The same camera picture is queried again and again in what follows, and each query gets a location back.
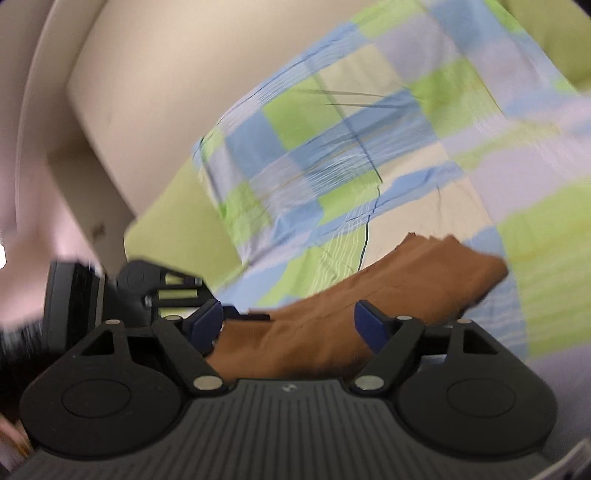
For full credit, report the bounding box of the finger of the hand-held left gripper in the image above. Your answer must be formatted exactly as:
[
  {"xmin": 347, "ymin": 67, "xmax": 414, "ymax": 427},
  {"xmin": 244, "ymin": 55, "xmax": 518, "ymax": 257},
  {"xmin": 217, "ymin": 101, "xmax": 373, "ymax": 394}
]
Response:
[
  {"xmin": 150, "ymin": 262, "xmax": 206, "ymax": 291},
  {"xmin": 147, "ymin": 298, "xmax": 271, "ymax": 323}
]

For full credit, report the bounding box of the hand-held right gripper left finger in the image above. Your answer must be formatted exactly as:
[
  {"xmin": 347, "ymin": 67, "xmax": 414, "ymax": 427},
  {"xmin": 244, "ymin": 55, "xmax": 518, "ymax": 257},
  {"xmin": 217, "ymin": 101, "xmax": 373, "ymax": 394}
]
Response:
[{"xmin": 69, "ymin": 299, "xmax": 230, "ymax": 394}]

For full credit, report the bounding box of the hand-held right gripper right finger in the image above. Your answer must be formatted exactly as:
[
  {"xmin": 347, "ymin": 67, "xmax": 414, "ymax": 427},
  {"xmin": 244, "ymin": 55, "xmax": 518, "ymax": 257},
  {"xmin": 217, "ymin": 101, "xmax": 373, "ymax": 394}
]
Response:
[{"xmin": 350, "ymin": 300, "xmax": 511, "ymax": 396}]

